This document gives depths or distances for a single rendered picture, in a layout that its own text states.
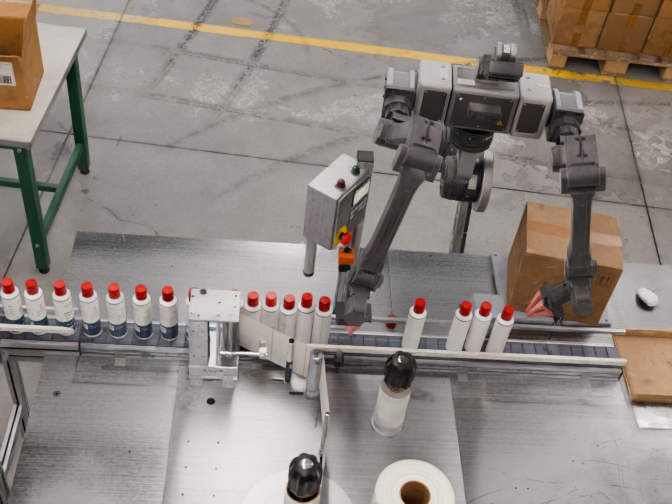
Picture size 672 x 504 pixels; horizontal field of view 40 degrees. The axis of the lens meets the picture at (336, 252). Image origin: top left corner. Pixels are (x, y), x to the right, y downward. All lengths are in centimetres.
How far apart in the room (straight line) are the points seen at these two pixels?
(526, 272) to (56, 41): 228
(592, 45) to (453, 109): 311
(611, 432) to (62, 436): 158
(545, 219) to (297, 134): 221
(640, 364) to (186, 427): 143
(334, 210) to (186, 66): 309
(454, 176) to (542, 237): 34
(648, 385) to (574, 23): 311
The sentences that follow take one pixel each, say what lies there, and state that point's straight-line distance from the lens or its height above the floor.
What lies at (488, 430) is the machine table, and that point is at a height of 83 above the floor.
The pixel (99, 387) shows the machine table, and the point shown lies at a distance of 275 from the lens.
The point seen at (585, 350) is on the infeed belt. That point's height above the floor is 88.
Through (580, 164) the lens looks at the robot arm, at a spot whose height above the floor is 166.
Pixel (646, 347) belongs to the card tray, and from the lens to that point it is 313.
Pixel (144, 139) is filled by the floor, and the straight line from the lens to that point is 484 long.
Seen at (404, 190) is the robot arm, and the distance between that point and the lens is 229.
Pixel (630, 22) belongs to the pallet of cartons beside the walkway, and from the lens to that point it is 577.
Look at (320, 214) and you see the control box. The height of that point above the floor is 140.
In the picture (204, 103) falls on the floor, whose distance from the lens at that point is 508.
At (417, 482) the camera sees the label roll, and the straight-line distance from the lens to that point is 239.
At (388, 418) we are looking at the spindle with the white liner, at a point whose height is 96.
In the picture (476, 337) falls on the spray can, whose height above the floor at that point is 96.
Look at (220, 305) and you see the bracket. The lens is 251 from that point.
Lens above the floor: 305
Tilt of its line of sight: 45 degrees down
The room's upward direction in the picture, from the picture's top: 8 degrees clockwise
